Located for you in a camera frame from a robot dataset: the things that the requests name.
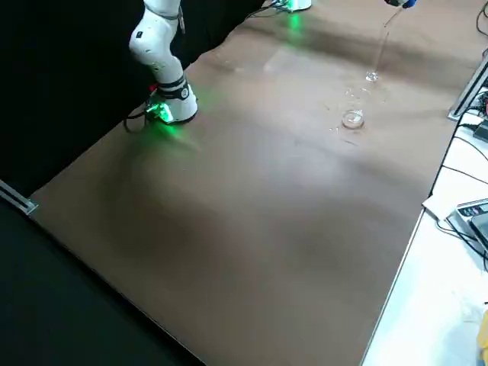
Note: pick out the clear glass graduated cylinder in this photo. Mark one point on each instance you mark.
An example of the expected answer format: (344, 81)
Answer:
(372, 77)

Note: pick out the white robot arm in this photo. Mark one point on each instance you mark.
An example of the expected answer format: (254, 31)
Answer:
(301, 4)
(160, 49)

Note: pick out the clear glass beaker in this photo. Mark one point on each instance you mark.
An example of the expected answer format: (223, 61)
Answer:
(354, 124)

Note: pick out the small black adapter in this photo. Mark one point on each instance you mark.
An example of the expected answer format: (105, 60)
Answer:
(482, 131)

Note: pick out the grey device with buttons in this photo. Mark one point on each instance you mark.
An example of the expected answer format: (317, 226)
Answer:
(472, 211)

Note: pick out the yellow plastic container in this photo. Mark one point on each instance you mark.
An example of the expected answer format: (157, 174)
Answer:
(483, 339)

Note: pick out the aluminium frame post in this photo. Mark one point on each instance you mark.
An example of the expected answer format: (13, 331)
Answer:
(23, 204)
(472, 88)

